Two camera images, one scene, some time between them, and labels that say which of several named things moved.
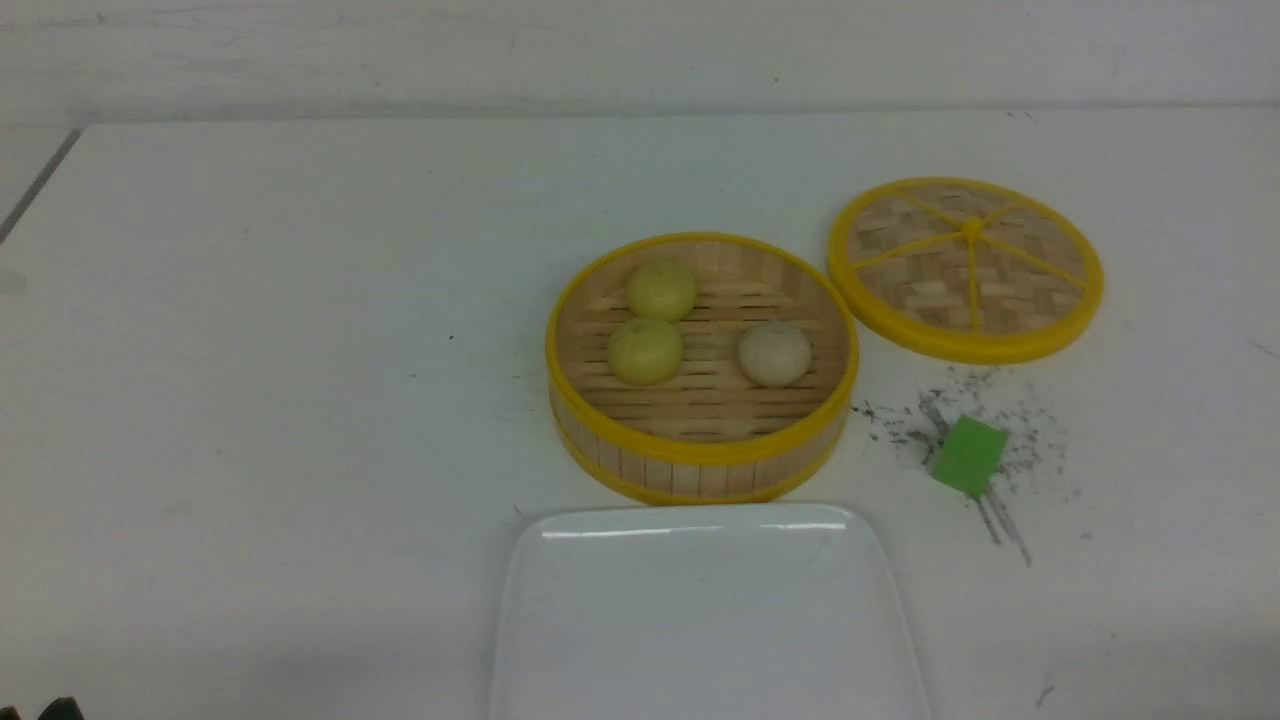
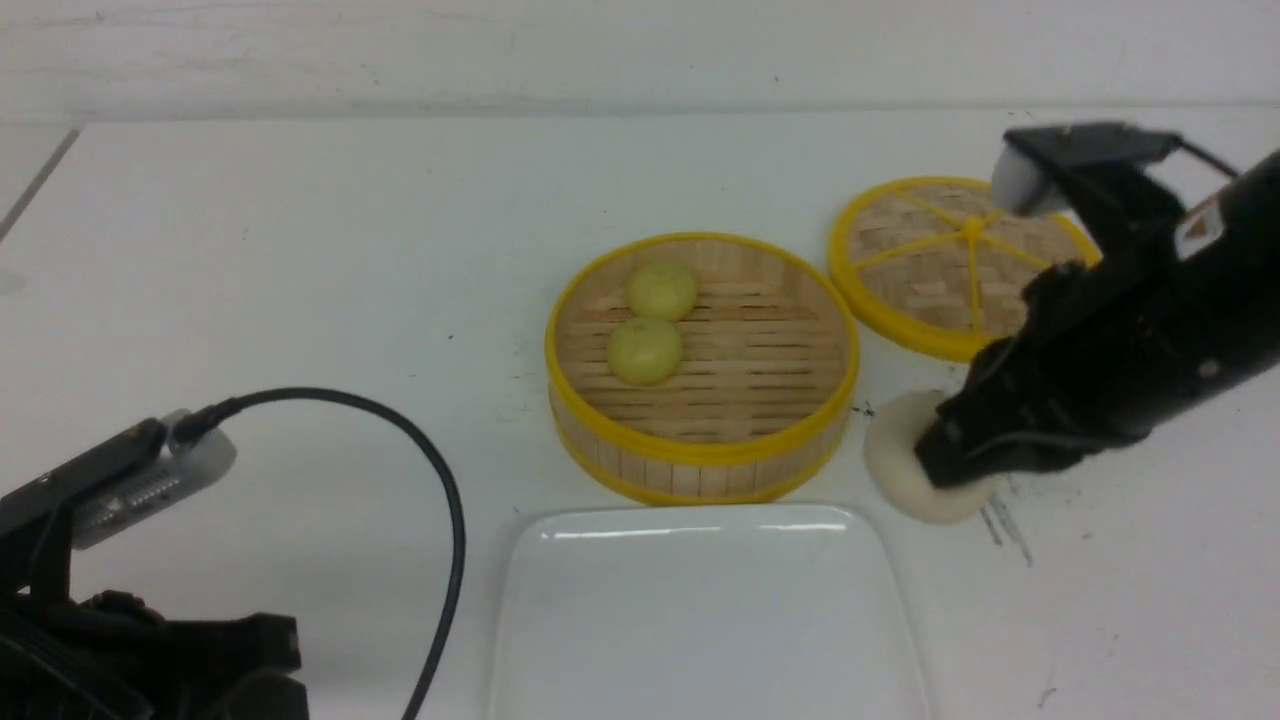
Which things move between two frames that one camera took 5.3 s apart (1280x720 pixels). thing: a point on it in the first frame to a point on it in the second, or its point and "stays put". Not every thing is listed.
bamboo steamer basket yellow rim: x=710 y=433 stays put
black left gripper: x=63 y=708 to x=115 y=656
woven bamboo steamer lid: x=970 y=269 stays put
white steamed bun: x=775 y=354 to x=897 y=475
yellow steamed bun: x=662 y=291 stays put
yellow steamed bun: x=645 y=351 stays put
